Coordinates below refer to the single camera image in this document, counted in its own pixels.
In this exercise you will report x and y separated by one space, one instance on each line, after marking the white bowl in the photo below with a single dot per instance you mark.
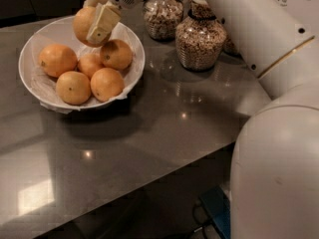
28 63

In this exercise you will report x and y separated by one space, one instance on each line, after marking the yellow-orange orange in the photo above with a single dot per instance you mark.
82 23

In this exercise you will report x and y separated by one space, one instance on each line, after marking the middle small orange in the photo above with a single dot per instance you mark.
89 63

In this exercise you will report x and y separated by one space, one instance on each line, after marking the white paper bowl liner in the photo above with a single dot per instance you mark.
43 87

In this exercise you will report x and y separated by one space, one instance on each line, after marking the front left orange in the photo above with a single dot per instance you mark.
73 88

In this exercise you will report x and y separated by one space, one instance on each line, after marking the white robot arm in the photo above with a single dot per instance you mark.
274 176

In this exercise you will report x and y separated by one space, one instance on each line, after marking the front right orange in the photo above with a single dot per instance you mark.
106 83

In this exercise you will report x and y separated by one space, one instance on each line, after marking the glass jar with granola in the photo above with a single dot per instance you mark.
199 38

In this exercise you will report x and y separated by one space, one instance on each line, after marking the glass jar with cereal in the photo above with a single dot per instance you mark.
229 47

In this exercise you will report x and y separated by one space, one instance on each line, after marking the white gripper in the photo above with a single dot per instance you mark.
107 17

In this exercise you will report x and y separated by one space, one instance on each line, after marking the blue box on floor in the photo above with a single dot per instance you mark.
216 205

